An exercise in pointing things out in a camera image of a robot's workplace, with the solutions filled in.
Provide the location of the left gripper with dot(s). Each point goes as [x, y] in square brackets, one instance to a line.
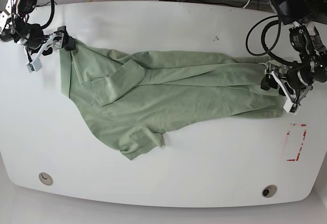
[295, 83]

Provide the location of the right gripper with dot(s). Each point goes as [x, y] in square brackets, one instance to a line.
[57, 40]

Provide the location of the green t-shirt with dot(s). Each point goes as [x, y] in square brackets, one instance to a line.
[128, 101]

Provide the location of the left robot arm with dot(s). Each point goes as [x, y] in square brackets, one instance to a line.
[304, 37]

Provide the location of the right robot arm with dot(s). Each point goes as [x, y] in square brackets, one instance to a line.
[15, 27]

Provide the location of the red tape rectangle marking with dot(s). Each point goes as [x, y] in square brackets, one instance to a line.
[295, 139]

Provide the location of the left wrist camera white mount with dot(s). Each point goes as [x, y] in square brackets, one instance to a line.
[290, 106]

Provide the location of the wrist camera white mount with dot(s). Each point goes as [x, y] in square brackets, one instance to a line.
[290, 106]
[41, 55]

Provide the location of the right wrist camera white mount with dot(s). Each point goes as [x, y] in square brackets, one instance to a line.
[41, 55]

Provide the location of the right table cable grommet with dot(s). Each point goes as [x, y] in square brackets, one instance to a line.
[269, 191]

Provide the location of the table cable grommet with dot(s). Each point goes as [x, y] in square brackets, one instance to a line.
[45, 179]
[269, 191]

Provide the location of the left table cable grommet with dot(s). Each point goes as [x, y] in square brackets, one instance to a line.
[45, 179]

